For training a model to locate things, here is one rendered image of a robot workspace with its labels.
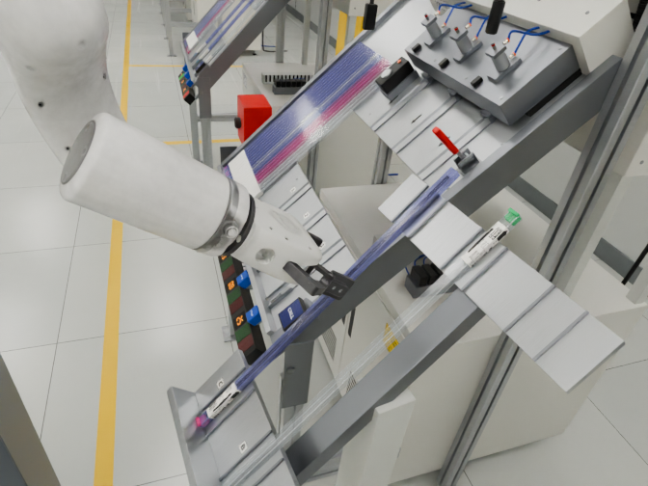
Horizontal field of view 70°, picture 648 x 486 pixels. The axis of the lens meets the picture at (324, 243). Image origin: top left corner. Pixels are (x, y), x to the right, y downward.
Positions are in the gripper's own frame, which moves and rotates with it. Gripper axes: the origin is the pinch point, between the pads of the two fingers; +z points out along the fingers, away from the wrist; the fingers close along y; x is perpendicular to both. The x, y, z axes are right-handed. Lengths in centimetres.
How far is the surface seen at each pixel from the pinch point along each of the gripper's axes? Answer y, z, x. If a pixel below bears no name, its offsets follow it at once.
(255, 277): 28.0, 13.6, 19.0
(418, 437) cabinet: 7, 71, 35
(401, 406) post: -13.7, 13.8, 8.4
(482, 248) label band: -11.4, 6.8, -14.3
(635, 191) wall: 69, 197, -74
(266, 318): 16.1, 12.3, 20.1
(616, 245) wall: 65, 213, -51
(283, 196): 45.6, 19.5, 5.9
